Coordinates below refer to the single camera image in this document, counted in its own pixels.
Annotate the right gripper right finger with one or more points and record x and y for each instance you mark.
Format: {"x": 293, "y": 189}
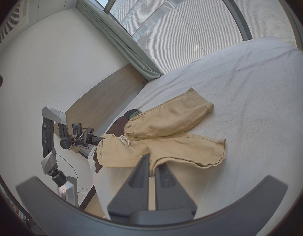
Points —
{"x": 173, "y": 193}

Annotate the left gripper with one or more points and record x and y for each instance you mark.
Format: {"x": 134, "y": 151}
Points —
{"x": 92, "y": 139}

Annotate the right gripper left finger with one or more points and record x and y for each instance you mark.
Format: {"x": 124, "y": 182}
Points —
{"x": 134, "y": 193}

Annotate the tan shorts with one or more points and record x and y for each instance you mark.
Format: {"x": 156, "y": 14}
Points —
{"x": 171, "y": 122}

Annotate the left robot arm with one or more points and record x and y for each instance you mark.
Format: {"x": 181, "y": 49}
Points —
{"x": 47, "y": 136}

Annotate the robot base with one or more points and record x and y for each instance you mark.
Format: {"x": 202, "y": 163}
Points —
{"x": 70, "y": 190}

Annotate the bed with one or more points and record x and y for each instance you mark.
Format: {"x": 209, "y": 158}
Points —
{"x": 240, "y": 95}

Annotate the brown garment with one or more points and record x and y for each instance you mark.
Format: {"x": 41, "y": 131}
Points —
{"x": 117, "y": 126}

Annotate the dark grey garment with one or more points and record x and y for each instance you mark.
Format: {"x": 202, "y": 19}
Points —
{"x": 130, "y": 113}

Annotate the pale green curtain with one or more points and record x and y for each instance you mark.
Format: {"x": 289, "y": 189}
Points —
{"x": 122, "y": 40}

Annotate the ceiling air vent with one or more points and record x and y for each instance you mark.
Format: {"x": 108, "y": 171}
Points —
{"x": 11, "y": 21}

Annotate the window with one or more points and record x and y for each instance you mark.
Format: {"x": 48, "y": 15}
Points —
{"x": 190, "y": 21}

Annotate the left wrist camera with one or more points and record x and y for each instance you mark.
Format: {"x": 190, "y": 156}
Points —
{"x": 90, "y": 130}

